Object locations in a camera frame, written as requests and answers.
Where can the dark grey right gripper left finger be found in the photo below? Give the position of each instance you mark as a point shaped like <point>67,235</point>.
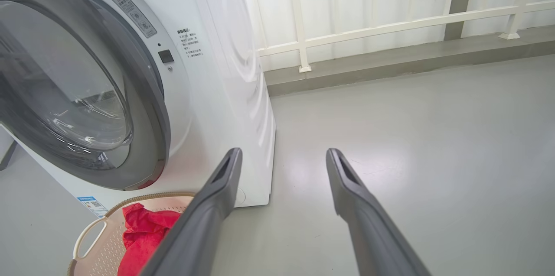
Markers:
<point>204,224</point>

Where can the blue energy label sticker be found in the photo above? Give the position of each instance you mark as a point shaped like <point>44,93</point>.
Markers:
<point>92,206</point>

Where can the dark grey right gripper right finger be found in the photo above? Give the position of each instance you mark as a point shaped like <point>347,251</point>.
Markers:
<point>373,232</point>

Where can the round filter cover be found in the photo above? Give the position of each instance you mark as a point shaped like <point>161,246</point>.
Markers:
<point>240,196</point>

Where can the grey warning sticker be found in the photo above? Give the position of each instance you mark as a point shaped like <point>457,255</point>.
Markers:
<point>133,13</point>

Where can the white washing machine body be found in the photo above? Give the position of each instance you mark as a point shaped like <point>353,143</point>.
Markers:
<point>225,72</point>

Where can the black glass washing machine door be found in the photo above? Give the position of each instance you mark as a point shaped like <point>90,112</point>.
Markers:
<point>65,72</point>

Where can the white metal railing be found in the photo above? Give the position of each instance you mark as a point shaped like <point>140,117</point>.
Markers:
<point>299,16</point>

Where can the cream perforated laundry basket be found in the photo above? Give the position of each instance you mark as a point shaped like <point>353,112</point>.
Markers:
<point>102,250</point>

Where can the red garment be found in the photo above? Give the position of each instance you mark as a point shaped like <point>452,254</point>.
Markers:
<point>143,237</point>

